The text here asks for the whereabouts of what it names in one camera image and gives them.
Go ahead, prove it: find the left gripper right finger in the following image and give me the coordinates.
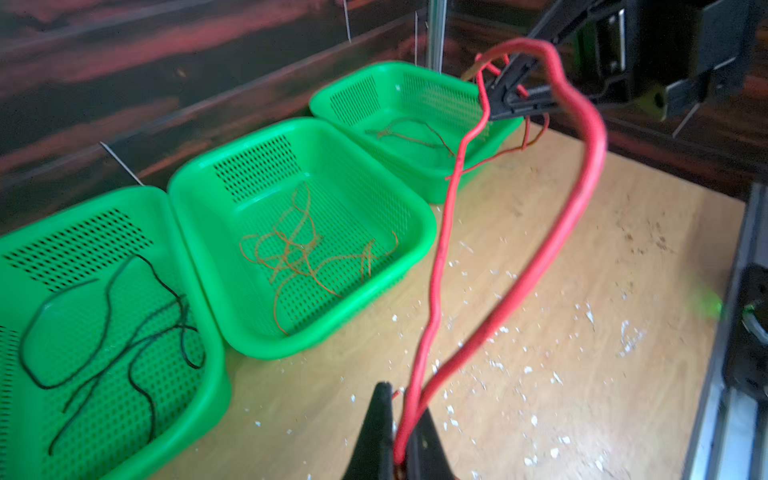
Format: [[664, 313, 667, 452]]
[[398, 410, 455, 480]]

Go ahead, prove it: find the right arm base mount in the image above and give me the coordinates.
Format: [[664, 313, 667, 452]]
[[724, 263, 767, 403]]

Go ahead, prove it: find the middle green plastic basket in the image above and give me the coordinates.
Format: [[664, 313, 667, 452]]
[[168, 118, 436, 360]]

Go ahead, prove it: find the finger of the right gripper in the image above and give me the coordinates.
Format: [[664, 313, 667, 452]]
[[527, 0, 627, 45], [482, 53, 601, 122]]

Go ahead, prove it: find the orange cable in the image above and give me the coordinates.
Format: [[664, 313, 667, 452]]
[[238, 182, 400, 336]]

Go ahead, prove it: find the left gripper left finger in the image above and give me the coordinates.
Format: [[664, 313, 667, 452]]
[[342, 382, 394, 480]]

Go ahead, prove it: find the left green plastic basket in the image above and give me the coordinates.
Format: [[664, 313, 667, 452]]
[[1, 187, 231, 479]]

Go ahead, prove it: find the right green plastic basket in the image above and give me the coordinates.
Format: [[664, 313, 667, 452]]
[[308, 61, 526, 205]]

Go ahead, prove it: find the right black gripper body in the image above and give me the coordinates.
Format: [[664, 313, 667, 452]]
[[573, 1, 762, 120]]

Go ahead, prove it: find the green plastic basket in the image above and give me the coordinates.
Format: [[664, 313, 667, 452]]
[[308, 61, 526, 205], [1, 187, 231, 479], [168, 118, 436, 360]]

